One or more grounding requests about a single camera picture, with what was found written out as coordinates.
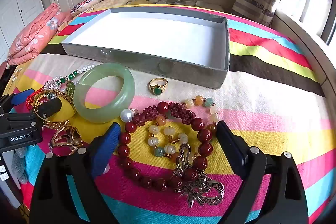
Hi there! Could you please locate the white window sill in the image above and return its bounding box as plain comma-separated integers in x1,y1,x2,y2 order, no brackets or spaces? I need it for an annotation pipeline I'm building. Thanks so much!
270,11,336,98

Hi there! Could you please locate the striped colourful blanket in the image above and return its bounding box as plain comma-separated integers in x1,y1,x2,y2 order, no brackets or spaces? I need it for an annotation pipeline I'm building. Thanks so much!
0,4,331,224

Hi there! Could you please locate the pastel multicolour bead bracelet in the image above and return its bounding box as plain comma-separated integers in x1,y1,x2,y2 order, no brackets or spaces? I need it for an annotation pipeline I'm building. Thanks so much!
147,95,221,161

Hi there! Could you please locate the green jade bangle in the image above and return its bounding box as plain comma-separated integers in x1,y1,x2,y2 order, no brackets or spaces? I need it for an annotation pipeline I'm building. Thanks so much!
73,63,136,124

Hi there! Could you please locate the gold bangle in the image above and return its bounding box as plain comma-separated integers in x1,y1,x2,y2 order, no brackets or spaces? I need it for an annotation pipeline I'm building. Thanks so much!
31,81,76,130

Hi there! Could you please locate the window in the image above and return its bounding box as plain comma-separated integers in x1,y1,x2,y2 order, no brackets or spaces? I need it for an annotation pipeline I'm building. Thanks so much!
276,0,336,46

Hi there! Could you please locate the grey cardboard box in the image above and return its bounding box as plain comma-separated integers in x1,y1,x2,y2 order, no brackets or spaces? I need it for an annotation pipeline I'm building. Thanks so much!
61,7,231,90

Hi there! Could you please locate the pink folded quilt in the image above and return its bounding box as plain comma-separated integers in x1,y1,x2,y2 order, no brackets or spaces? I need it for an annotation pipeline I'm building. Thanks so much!
7,3,70,66

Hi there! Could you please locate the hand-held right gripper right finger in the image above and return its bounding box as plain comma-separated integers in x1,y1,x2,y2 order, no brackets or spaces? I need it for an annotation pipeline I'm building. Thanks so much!
215,120,307,224

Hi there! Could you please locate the person's left hand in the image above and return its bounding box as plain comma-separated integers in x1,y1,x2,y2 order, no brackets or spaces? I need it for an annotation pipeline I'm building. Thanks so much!
12,146,28,184

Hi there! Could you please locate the white nightstand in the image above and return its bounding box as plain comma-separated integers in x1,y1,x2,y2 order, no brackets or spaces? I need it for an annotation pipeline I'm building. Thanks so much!
156,0,223,9

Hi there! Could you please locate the gold ring with green stone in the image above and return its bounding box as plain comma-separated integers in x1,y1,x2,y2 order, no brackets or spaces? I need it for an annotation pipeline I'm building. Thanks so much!
149,78,168,96

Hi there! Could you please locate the yellow floral bedsheet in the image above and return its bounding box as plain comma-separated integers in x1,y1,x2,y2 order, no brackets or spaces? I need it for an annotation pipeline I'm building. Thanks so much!
126,0,158,6

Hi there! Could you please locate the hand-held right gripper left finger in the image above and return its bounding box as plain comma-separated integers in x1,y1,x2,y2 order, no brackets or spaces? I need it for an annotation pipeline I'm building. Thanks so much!
29,122,122,224

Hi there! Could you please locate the dark red bead bracelet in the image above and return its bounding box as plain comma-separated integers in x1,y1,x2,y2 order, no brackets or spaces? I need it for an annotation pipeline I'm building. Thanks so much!
117,101,214,191

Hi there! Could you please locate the silver brooch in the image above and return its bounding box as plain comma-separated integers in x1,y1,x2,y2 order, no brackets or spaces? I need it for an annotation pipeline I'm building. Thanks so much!
171,143,225,207

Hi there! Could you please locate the red cord bracelet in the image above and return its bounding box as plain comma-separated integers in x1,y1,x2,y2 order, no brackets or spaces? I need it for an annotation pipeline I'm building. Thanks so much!
26,88,50,111

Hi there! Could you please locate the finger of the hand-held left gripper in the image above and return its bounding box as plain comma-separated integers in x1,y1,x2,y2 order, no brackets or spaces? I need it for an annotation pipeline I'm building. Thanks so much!
31,97,63,119
0,88,35,110

